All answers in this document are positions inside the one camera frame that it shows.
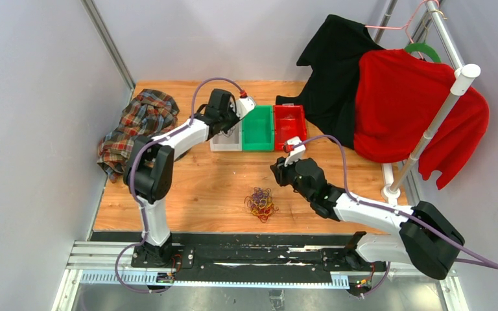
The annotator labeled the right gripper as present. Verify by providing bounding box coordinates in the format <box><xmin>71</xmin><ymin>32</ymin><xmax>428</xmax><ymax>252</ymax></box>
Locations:
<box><xmin>271</xmin><ymin>153</ymin><xmax>314</xmax><ymax>203</ymax></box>

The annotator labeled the red yellow cable bundle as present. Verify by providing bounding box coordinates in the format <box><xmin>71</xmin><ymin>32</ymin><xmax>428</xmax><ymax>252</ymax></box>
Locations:
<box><xmin>243</xmin><ymin>186</ymin><xmax>280</xmax><ymax>224</ymax></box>

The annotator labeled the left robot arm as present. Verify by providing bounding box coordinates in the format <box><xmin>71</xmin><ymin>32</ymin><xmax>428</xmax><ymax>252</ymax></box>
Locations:
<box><xmin>123</xmin><ymin>89</ymin><xmax>256</xmax><ymax>268</ymax></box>

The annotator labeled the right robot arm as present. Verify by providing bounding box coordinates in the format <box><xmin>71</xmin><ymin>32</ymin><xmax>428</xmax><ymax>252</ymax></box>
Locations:
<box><xmin>270</xmin><ymin>157</ymin><xmax>465</xmax><ymax>280</ymax></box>

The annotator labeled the white plastic bin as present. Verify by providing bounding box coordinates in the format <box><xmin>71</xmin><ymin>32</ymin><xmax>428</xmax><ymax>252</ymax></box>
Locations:
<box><xmin>208</xmin><ymin>108</ymin><xmax>242</xmax><ymax>152</ymax></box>

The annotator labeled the green plastic bin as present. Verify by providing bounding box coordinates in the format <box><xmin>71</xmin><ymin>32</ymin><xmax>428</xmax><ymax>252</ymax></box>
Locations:
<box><xmin>242</xmin><ymin>106</ymin><xmax>274</xmax><ymax>152</ymax></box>

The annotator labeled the red plastic bin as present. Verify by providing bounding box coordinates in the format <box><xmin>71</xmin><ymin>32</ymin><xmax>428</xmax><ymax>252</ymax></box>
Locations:
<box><xmin>273</xmin><ymin>105</ymin><xmax>307</xmax><ymax>152</ymax></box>

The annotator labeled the plaid flannel shirt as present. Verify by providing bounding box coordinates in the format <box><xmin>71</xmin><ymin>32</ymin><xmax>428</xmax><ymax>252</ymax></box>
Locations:
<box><xmin>97</xmin><ymin>89</ymin><xmax>180</xmax><ymax>183</ymax></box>

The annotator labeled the black shirt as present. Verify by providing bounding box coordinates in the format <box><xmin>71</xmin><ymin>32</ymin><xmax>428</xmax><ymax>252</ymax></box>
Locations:
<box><xmin>276</xmin><ymin>14</ymin><xmax>382</xmax><ymax>149</ymax></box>

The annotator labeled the red sweater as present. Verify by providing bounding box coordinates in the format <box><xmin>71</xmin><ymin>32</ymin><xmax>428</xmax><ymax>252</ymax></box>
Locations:
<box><xmin>353</xmin><ymin>49</ymin><xmax>490</xmax><ymax>189</ymax></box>

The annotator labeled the green hanger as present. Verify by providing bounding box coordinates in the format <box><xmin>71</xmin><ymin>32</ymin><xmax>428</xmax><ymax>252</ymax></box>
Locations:
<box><xmin>404</xmin><ymin>42</ymin><xmax>442</xmax><ymax>63</ymax></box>

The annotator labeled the pink hanger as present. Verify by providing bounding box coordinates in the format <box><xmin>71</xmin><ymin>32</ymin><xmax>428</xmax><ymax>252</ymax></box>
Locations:
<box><xmin>364</xmin><ymin>1</ymin><xmax>447</xmax><ymax>60</ymax></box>

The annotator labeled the white clothes rack pole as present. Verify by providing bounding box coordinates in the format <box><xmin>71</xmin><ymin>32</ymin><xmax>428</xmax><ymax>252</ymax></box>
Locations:
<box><xmin>381</xmin><ymin>63</ymin><xmax>481</xmax><ymax>205</ymax></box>

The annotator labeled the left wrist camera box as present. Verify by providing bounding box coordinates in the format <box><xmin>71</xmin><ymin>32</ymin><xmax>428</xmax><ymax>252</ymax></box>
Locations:
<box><xmin>235</xmin><ymin>96</ymin><xmax>257</xmax><ymax>121</ymax></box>

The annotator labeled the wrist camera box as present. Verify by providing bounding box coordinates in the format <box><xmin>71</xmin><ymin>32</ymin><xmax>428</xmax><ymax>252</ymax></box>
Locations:
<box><xmin>235</xmin><ymin>96</ymin><xmax>257</xmax><ymax>121</ymax></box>
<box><xmin>283</xmin><ymin>136</ymin><xmax>306</xmax><ymax>167</ymax></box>

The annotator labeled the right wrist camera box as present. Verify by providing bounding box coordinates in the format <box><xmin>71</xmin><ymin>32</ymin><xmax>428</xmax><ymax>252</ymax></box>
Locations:
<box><xmin>283</xmin><ymin>136</ymin><xmax>306</xmax><ymax>167</ymax></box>

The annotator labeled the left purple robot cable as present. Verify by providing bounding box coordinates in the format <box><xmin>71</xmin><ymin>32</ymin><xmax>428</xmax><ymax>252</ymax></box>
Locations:
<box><xmin>115</xmin><ymin>77</ymin><xmax>248</xmax><ymax>294</ymax></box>

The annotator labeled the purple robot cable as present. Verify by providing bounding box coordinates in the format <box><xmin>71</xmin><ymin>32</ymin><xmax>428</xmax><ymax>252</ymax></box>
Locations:
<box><xmin>115</xmin><ymin>77</ymin><xmax>248</xmax><ymax>294</ymax></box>
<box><xmin>292</xmin><ymin>134</ymin><xmax>498</xmax><ymax>298</ymax></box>

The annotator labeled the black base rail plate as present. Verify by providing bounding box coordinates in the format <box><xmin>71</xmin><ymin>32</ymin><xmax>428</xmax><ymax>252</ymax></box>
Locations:
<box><xmin>131</xmin><ymin>233</ymin><xmax>386</xmax><ymax>283</ymax></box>

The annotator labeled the aluminium frame post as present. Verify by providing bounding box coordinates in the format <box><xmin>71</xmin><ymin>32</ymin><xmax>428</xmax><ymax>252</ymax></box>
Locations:
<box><xmin>80</xmin><ymin>0</ymin><xmax>136</xmax><ymax>91</ymax></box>

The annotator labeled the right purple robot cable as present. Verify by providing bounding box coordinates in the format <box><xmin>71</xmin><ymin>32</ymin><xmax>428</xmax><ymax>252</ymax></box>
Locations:
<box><xmin>292</xmin><ymin>134</ymin><xmax>498</xmax><ymax>298</ymax></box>

